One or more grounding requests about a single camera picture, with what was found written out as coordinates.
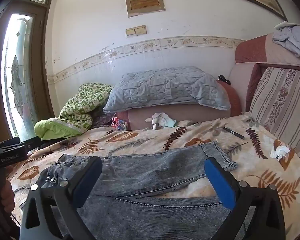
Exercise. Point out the white crumpled tissue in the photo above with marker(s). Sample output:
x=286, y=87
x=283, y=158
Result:
x=278, y=152

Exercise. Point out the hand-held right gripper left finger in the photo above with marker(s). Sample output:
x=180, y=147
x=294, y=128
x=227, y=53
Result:
x=88, y=180

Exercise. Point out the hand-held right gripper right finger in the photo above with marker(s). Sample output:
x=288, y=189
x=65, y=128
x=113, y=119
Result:
x=220, y=182

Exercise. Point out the white and teal cloth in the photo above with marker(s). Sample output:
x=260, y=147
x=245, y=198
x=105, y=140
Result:
x=157, y=118

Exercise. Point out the reddish brown bolster pillow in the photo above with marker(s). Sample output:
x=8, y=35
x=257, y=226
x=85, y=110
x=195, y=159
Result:
x=235, y=100

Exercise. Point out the dark patterned cloth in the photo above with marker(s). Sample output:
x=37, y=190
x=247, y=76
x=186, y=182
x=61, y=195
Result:
x=103, y=120

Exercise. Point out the grey quilted pillow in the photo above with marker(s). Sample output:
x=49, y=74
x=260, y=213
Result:
x=165, y=87

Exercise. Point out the grey crumpled cloth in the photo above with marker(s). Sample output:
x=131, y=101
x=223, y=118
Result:
x=288, y=38

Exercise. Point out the person's left hand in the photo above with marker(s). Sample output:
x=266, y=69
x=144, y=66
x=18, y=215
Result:
x=9, y=195

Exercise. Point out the wall electrical panel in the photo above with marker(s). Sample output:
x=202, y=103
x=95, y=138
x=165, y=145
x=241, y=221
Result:
x=145, y=3

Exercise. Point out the green patterned quilt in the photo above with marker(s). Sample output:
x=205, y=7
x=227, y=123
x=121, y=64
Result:
x=82, y=105

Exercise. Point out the small black object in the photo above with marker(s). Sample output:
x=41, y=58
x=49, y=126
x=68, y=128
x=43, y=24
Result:
x=224, y=79

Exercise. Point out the small red box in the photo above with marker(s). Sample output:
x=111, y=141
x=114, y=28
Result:
x=118, y=123

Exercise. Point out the grey denim pants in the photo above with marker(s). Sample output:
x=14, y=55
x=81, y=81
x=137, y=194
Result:
x=145, y=170

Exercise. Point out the black pen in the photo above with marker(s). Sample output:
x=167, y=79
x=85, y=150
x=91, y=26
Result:
x=233, y=133

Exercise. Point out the leaf print blanket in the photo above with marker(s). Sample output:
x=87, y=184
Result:
x=190, y=132

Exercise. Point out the double light switch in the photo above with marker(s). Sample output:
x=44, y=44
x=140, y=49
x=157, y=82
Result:
x=136, y=31

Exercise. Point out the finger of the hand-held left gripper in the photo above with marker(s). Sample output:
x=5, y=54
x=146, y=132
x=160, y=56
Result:
x=8, y=142
x=32, y=142

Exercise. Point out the pink fabric sofa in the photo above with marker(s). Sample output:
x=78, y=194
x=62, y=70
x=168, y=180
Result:
x=252, y=50

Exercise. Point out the striped floral cushion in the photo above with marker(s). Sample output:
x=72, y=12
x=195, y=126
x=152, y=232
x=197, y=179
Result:
x=282, y=105

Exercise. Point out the pale teal cloth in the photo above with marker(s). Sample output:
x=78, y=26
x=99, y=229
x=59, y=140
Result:
x=170, y=123

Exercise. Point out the wooden stained glass door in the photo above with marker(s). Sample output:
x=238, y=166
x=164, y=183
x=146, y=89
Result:
x=40, y=55

